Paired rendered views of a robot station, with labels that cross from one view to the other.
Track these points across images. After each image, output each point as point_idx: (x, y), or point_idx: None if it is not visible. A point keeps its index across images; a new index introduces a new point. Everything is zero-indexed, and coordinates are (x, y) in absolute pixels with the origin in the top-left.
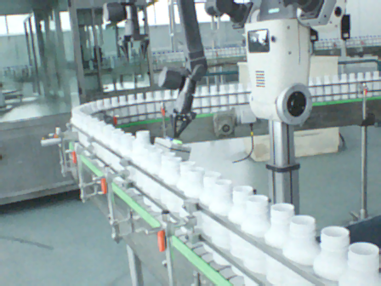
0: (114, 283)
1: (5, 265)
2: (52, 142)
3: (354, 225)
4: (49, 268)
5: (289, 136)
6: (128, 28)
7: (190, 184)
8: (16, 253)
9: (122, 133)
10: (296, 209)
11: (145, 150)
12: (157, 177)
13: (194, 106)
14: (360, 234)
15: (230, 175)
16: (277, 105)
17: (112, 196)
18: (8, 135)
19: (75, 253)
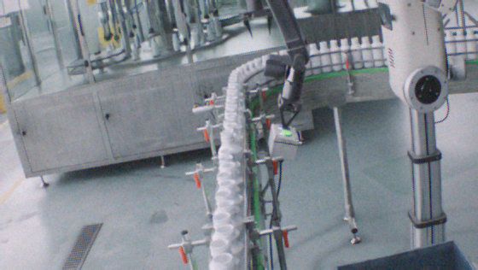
0: (294, 248)
1: (200, 215)
2: (203, 110)
3: (407, 252)
4: None
5: (428, 123)
6: (248, 4)
7: (218, 206)
8: (213, 202)
9: (230, 121)
10: (436, 204)
11: (221, 154)
12: None
13: (385, 57)
14: (416, 261)
15: (466, 123)
16: (405, 90)
17: (206, 190)
18: (214, 73)
19: (269, 208)
